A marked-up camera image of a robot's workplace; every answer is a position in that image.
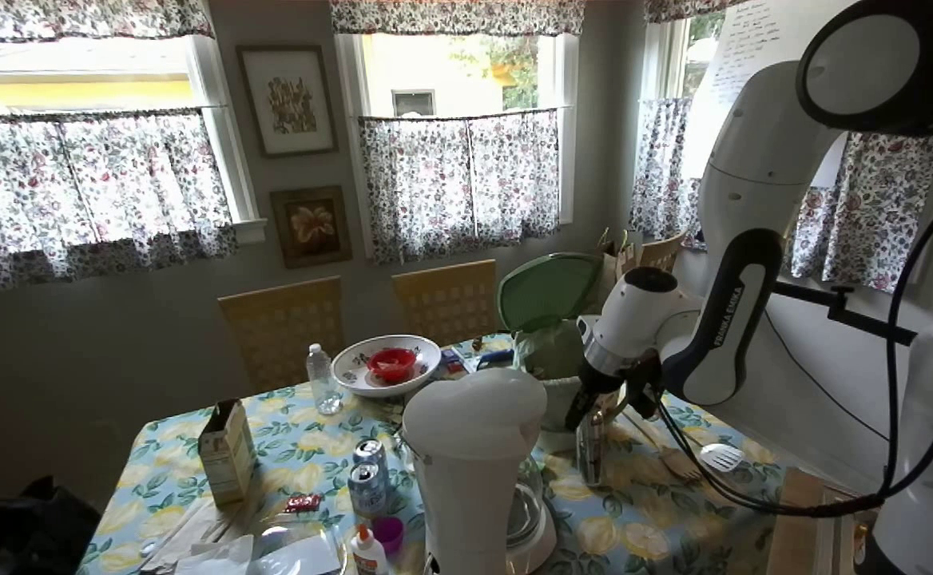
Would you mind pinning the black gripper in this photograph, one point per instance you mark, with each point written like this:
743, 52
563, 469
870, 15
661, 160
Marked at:
596, 387

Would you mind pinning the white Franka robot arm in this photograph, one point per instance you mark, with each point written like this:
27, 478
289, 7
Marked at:
764, 170

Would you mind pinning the small blue white can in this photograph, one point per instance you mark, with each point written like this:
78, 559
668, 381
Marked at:
369, 484

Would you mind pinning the wooden spoon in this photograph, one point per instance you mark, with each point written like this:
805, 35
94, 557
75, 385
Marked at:
680, 464

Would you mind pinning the lemon print tablecloth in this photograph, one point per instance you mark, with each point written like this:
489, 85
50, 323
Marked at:
637, 522

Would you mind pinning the small blue packet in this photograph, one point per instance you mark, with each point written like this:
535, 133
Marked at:
453, 363

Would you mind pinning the small white round object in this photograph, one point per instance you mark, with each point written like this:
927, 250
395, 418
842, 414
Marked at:
723, 458

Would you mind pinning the red item in plate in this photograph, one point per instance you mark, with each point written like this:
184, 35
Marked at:
395, 366

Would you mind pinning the floral cafe curtain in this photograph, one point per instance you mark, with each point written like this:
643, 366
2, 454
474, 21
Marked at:
454, 179
877, 211
83, 194

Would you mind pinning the purple cup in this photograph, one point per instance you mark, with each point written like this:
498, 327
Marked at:
387, 536

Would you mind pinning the clear plastic bottle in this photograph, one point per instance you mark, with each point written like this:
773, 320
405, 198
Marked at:
323, 385

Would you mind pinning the white glue bottle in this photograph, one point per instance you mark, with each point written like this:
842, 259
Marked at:
369, 554

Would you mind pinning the small red item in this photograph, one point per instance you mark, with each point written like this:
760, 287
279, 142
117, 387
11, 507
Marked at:
305, 504

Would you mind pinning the dark framed picture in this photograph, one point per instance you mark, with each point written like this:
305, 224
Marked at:
310, 224

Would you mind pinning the clear plastic bag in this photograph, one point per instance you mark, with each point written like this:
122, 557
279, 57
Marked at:
285, 554

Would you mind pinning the white framed window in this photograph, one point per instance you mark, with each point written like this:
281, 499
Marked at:
444, 68
61, 76

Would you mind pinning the beige carton box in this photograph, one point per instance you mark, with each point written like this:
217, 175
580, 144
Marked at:
227, 451

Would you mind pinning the floral curtain valance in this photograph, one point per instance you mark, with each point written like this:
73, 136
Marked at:
686, 7
454, 15
73, 17

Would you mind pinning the light framed picture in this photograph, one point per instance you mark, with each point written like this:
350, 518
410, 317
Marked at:
289, 100

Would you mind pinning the black bag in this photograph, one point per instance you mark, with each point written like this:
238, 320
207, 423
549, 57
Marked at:
21, 530

